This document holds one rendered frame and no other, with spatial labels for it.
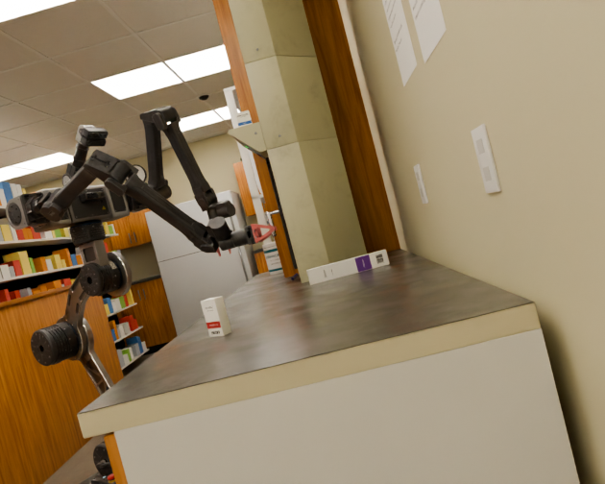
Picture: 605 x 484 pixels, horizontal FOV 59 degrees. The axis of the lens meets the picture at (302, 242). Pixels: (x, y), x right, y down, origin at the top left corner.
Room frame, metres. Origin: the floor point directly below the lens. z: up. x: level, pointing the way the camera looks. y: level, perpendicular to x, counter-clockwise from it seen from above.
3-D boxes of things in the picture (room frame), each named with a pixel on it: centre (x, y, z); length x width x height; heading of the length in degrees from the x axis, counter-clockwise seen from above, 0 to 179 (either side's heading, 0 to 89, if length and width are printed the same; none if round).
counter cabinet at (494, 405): (1.80, -0.03, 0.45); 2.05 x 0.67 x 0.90; 177
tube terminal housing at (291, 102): (1.97, -0.09, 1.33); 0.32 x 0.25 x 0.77; 177
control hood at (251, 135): (1.98, 0.09, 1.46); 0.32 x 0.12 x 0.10; 177
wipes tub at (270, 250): (2.58, 0.13, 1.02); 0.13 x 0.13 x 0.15
